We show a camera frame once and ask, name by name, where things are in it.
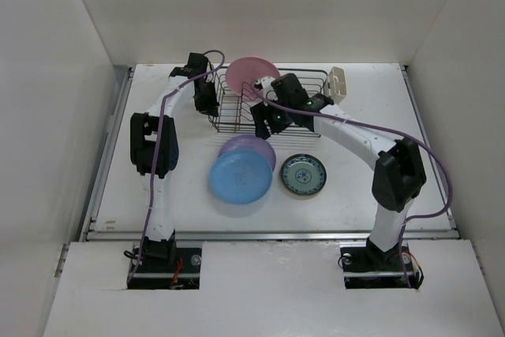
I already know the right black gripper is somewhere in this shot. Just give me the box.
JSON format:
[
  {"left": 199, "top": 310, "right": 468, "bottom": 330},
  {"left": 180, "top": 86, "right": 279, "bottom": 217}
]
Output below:
[{"left": 250, "top": 95, "right": 293, "bottom": 140}]

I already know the metal wire dish rack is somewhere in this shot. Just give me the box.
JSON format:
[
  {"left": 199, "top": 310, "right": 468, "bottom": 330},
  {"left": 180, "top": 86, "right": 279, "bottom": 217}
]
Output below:
[{"left": 208, "top": 66, "right": 328, "bottom": 135}]

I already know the lavender plastic plate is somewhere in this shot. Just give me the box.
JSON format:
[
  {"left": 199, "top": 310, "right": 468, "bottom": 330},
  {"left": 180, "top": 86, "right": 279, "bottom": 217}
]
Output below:
[{"left": 218, "top": 134, "right": 277, "bottom": 170}]

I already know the pink plastic plate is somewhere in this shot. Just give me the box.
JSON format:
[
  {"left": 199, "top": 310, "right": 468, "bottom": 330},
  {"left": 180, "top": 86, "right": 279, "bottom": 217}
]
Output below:
[{"left": 225, "top": 57, "right": 281, "bottom": 100}]

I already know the light blue plastic plate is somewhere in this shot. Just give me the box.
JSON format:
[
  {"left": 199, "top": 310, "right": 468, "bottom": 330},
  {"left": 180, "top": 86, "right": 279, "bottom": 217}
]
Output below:
[{"left": 208, "top": 150, "right": 273, "bottom": 204}]

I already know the blue patterned glass plate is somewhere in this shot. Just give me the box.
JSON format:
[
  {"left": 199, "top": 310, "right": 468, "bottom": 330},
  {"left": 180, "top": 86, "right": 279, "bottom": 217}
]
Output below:
[{"left": 279, "top": 153, "right": 327, "bottom": 197}]

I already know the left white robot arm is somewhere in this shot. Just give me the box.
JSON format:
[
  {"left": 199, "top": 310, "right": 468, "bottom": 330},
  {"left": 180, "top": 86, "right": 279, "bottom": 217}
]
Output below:
[{"left": 129, "top": 50, "right": 223, "bottom": 271}]

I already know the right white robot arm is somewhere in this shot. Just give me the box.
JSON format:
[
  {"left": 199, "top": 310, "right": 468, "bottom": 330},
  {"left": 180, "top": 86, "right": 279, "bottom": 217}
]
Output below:
[{"left": 243, "top": 73, "right": 426, "bottom": 269}]

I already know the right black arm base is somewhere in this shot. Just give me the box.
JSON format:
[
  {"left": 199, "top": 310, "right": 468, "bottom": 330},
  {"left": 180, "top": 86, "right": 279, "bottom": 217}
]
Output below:
[{"left": 338, "top": 241, "right": 425, "bottom": 290}]

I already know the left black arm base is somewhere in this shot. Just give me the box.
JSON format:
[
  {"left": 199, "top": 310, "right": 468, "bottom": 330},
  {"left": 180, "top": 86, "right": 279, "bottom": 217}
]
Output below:
[{"left": 124, "top": 247, "right": 202, "bottom": 290}]

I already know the beige plastic cutlery holder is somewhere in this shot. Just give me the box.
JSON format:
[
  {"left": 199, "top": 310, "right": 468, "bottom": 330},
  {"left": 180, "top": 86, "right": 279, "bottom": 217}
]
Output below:
[{"left": 325, "top": 66, "right": 347, "bottom": 104}]

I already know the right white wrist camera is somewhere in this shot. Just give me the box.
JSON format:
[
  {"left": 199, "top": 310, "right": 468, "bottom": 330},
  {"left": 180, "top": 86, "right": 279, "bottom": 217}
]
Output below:
[{"left": 252, "top": 76, "right": 275, "bottom": 99}]

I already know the aluminium front rail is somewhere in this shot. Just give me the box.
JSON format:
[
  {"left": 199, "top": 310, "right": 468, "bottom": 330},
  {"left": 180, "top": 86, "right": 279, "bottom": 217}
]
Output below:
[{"left": 81, "top": 229, "right": 460, "bottom": 242}]

